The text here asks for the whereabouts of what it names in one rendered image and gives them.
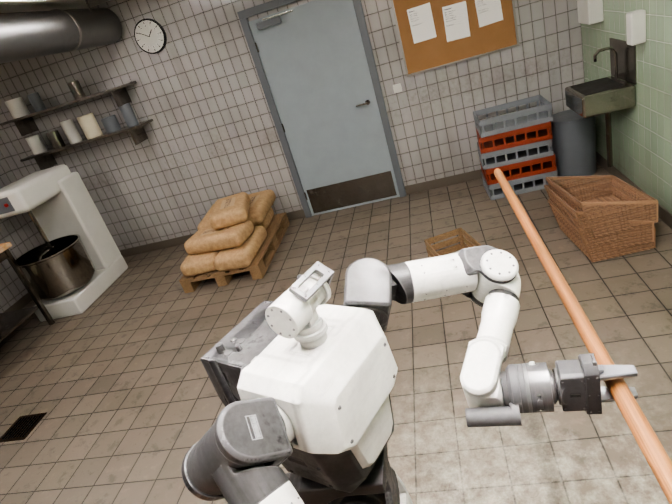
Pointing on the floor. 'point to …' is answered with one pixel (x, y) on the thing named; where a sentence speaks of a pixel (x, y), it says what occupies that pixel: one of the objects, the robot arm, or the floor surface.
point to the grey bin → (574, 143)
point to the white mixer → (63, 241)
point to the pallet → (253, 260)
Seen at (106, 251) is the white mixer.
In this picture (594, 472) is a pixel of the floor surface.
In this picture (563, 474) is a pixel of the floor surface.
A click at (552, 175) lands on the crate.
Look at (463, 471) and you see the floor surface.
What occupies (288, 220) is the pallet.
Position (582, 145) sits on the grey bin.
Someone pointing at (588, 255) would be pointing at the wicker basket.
